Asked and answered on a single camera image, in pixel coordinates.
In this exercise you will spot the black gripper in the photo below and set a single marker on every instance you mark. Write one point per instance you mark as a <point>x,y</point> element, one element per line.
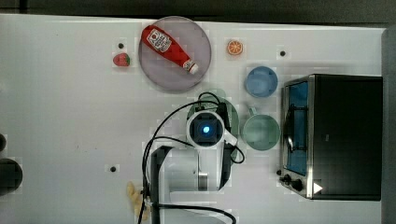
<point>221,109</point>

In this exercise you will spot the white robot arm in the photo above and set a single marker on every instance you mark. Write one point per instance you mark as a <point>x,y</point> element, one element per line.
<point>204,165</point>

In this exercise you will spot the green mug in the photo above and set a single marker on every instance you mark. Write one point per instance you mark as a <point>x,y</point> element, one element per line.
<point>260,132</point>

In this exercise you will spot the blue cup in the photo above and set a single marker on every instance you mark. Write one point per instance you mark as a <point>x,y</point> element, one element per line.
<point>261,82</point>

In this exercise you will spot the orange slice toy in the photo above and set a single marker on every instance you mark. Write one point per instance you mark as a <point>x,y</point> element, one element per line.
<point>235,47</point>

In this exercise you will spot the grey round plate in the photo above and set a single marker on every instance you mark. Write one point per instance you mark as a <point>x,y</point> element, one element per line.
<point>168,75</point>

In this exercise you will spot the red ketchup bottle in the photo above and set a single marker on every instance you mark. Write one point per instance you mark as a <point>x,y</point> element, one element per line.
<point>165,45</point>

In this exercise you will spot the toy strawberry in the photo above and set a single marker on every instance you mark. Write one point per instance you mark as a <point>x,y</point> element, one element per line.
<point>122,60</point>

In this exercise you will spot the black toaster oven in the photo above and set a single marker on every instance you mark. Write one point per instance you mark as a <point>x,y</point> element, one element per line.
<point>331,137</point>

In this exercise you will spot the yellow toy banana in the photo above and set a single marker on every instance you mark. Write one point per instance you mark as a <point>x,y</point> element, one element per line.
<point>135,197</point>

